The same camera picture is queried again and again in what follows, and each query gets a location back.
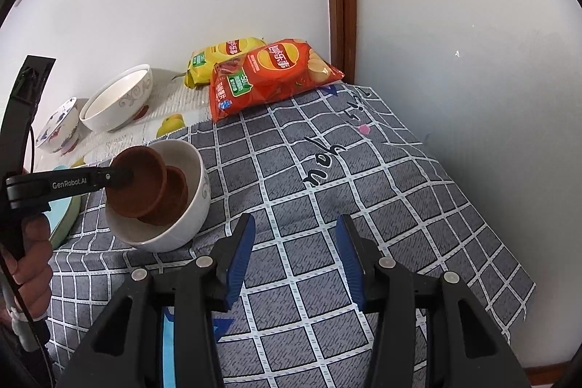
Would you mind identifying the plain white bowl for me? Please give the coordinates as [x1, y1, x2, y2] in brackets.
[105, 139, 211, 253]

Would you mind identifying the large white patterned bowl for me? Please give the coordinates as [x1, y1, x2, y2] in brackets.
[79, 64, 154, 133]

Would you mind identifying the small brown bowl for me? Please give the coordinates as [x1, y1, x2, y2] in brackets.
[136, 165, 189, 226]
[109, 145, 170, 220]

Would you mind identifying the brown baseboard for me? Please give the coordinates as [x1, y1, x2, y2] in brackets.
[522, 358, 580, 388]

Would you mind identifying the grey checked tablecloth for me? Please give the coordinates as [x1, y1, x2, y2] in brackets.
[45, 81, 537, 388]

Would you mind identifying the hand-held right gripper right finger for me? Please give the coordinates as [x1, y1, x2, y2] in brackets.
[335, 213, 532, 388]

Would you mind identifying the blue flower patterned bowl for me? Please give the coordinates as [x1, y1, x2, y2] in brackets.
[35, 97, 81, 155]

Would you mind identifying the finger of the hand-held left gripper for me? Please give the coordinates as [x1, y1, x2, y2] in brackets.
[106, 169, 135, 190]

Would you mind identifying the yellow chip bag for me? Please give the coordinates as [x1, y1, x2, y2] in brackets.
[185, 36, 267, 89]

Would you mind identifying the red chip bag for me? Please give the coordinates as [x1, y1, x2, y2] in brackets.
[208, 38, 345, 124]

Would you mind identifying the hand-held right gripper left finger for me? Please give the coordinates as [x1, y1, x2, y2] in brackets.
[55, 213, 256, 388]

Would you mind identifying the person's left hand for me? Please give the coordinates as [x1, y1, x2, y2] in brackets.
[7, 216, 54, 321]

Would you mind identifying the blue plate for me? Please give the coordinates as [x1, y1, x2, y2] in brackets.
[48, 164, 83, 250]

